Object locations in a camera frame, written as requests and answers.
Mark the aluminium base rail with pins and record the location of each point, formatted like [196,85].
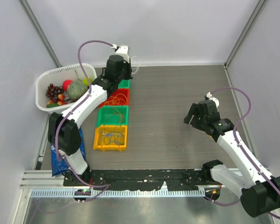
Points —
[44,178]

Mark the right aluminium frame post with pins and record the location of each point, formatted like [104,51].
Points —
[247,28]

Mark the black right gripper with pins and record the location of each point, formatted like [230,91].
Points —
[194,107]

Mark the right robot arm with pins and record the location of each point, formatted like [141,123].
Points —
[256,187]

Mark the small toy fruits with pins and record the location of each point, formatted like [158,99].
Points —
[57,100]

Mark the blue Doritos bag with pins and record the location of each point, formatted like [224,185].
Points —
[81,149]

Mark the yellow bin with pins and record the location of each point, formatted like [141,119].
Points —
[110,137]

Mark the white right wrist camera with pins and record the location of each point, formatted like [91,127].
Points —
[209,96]

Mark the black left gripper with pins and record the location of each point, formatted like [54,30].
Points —
[128,66]

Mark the red toy apple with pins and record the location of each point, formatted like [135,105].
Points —
[66,84]

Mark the far green bin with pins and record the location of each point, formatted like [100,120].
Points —
[124,84]

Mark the green bin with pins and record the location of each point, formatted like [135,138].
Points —
[124,84]
[113,115]

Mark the near green bin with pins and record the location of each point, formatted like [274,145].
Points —
[113,115]

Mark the white slotted cable duct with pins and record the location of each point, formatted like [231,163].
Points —
[63,193]

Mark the red bin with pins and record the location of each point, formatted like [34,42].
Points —
[119,98]

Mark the green toy melon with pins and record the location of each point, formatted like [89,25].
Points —
[76,89]

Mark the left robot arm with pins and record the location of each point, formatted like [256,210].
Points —
[63,132]

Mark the dark red toy grapes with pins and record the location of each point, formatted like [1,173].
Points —
[53,91]

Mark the left aluminium frame post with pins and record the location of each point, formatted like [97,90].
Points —
[38,29]

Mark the yellow toy pear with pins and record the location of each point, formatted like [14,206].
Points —
[87,80]

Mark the aluminium frame post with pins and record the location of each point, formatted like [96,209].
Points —
[247,28]
[38,29]

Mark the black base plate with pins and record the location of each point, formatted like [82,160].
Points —
[150,179]

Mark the white plastic basket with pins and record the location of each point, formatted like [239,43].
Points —
[55,77]

